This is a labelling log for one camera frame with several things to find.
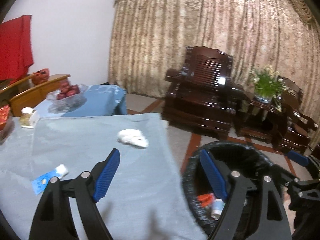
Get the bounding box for blue snack wrapper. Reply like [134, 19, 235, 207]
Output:
[31, 170, 61, 195]

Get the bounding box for clear plastic cup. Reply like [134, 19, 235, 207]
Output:
[210, 199, 225, 220]

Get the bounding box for orange ribbed cup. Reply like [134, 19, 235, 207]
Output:
[197, 193, 215, 207]

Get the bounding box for white tissue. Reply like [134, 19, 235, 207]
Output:
[117, 129, 149, 148]

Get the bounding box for black lined trash bin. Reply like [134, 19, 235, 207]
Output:
[182, 141, 274, 235]

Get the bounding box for dark wooden armchair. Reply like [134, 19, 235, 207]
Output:
[272, 76, 318, 154]
[162, 47, 244, 140]

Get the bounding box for dark wooden side table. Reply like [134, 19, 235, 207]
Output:
[233, 92, 284, 143]

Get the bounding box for potted flowering plant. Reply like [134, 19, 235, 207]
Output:
[249, 65, 288, 112]

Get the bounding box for light blue table cloth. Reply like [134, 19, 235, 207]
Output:
[1, 113, 206, 239]

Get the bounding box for white tissue box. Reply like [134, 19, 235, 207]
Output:
[19, 107, 40, 129]

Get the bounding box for glass fruit bowl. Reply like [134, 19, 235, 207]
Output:
[46, 84, 89, 113]

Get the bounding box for red gift box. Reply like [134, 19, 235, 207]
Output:
[0, 105, 14, 144]

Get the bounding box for red apples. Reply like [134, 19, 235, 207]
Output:
[56, 80, 80, 100]

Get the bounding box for blue side table cloth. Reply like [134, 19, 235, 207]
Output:
[35, 85, 127, 118]

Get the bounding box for beige patterned curtain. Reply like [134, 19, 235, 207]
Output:
[108, 0, 319, 120]

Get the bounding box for red basket ornament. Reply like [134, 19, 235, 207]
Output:
[31, 68, 50, 86]

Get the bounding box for red cloth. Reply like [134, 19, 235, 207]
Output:
[0, 15, 34, 81]

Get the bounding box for wooden sofa frame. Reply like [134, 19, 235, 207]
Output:
[1, 74, 70, 116]

